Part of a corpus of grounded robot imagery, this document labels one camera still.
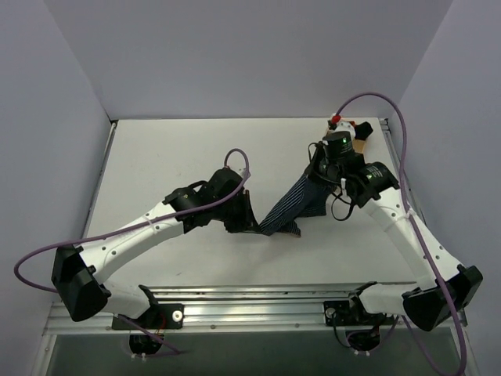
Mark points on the wooden compartment tray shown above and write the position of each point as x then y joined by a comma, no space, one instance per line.
358,145

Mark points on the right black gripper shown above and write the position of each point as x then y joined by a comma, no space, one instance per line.
317,172

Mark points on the black rolled garment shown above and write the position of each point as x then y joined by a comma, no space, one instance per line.
363,131

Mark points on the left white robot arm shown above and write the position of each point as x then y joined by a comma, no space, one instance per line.
81,274

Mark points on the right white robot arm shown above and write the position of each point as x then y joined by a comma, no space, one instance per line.
442,283

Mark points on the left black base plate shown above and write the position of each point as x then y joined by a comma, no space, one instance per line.
156,317

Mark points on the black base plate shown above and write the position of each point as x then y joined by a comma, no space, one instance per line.
339,313
156,317

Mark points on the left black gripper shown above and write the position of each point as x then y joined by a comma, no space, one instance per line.
241,207

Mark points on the aluminium rail frame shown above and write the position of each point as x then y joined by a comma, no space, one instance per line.
250,330

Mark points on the navy striped underwear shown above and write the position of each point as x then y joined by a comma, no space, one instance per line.
304,199

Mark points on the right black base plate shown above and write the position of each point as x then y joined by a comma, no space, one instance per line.
339,313

